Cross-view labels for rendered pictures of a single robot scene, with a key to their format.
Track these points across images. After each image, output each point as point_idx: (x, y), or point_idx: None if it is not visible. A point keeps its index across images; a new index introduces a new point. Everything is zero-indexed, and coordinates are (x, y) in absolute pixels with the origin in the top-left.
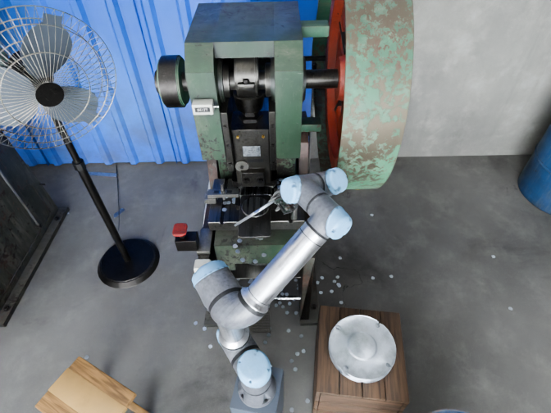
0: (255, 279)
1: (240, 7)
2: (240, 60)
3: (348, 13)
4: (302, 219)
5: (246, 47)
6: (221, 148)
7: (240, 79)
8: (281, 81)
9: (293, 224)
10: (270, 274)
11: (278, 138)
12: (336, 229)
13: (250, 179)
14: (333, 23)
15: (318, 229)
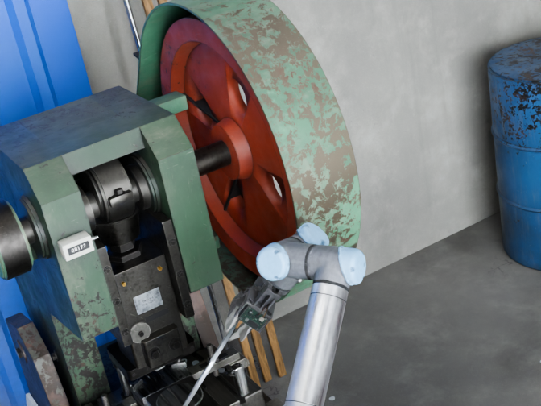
0: (291, 385)
1: (50, 116)
2: (100, 168)
3: (237, 55)
4: (257, 388)
5: (105, 147)
6: (109, 308)
7: (110, 192)
8: (170, 171)
9: (249, 404)
10: (307, 362)
11: (185, 258)
12: (355, 266)
13: (160, 350)
14: None
15: (335, 279)
